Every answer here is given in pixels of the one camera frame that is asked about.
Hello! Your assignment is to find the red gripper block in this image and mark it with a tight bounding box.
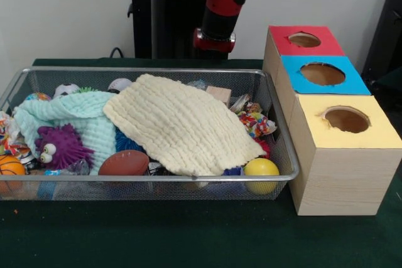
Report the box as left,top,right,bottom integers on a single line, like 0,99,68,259
193,28,236,54

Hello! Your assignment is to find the clear mesh bin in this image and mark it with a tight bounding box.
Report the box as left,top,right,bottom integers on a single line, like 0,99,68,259
0,66,300,201

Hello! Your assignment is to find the wooden box with three holes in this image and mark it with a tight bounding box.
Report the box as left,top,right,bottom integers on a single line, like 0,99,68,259
263,25,402,217

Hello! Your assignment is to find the small wooden block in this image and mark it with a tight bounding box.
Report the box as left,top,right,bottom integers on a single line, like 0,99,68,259
205,85,232,105

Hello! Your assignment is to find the cream waffle cloth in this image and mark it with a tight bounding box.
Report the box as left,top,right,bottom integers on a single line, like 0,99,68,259
102,73,267,176

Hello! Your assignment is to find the white toy baseball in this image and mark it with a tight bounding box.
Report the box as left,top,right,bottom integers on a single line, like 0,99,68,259
107,78,133,94

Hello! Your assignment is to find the yellow ball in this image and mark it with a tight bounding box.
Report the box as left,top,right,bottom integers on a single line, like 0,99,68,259
243,158,280,195

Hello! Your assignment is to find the mint green waffle cloth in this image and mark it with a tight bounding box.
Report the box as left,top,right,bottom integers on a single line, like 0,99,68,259
13,90,117,175

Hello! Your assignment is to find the brown toy football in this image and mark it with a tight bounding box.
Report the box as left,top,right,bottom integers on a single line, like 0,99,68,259
98,150,150,176

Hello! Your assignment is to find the black and white soccer ball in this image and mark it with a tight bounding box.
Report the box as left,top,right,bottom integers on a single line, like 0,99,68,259
52,83,81,99

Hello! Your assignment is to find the black furniture piece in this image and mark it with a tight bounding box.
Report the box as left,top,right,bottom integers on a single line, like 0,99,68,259
361,0,402,112

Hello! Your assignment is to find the purple spiky monster toy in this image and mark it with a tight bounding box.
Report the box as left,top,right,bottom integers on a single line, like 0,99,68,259
34,124,95,171

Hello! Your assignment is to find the dark green table cloth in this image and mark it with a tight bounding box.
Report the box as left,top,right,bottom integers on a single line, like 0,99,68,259
0,57,402,268

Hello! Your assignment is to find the orange toy basketball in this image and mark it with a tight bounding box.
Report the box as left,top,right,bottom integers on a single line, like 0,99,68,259
0,154,27,195

